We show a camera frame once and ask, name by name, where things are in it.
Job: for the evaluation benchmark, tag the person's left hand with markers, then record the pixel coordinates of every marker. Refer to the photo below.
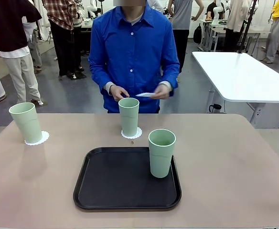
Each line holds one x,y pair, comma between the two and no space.
163,92

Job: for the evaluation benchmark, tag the person's right hand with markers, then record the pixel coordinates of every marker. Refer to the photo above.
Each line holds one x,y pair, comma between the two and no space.
118,91

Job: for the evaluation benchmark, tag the pale green plastic cup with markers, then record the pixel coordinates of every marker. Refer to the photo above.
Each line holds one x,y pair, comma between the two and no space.
161,159
128,119
27,124

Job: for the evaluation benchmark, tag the person's right forearm blue sleeve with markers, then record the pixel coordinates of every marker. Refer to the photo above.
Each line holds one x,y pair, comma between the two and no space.
101,81

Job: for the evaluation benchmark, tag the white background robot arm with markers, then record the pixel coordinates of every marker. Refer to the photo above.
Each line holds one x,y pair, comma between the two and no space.
217,15

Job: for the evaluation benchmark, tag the person's left forearm blue sleeve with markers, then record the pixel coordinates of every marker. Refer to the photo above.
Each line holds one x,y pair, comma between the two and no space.
173,78

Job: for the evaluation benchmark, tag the person in blue shirt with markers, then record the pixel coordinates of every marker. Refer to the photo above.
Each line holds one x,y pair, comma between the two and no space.
132,47

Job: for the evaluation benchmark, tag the black bag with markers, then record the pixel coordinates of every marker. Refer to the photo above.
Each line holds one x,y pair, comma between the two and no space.
197,34

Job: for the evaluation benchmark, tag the background workbench with items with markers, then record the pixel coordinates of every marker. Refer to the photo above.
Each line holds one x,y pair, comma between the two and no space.
87,23

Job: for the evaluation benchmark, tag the person in patterned sweater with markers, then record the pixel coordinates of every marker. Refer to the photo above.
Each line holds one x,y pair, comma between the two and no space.
78,21

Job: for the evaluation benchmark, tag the person in grey shirt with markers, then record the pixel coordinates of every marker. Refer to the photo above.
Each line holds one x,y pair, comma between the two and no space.
182,14

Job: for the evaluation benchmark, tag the white table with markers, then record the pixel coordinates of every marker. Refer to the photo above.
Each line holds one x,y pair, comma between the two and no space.
244,76

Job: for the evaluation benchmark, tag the person in white top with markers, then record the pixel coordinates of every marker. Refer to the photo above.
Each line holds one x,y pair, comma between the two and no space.
155,4

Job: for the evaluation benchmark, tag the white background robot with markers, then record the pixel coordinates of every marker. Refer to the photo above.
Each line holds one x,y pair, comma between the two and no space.
93,7

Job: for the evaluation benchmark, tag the black plastic tray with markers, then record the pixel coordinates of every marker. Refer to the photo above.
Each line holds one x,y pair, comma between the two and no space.
120,186

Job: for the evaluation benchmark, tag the seated person in black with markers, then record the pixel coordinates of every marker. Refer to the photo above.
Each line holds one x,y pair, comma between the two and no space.
211,9

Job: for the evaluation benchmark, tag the person in plaid shirt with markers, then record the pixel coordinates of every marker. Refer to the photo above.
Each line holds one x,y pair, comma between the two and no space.
60,14

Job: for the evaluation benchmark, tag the person in cream jacket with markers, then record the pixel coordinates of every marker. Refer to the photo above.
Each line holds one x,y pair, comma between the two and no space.
236,16

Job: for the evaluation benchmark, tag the black stand pole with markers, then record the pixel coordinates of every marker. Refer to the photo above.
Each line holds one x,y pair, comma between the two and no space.
247,26

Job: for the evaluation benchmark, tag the grey background workbench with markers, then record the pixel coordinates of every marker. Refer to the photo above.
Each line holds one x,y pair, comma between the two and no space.
256,29

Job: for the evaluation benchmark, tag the person in black top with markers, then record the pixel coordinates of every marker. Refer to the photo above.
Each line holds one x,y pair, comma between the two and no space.
8,23

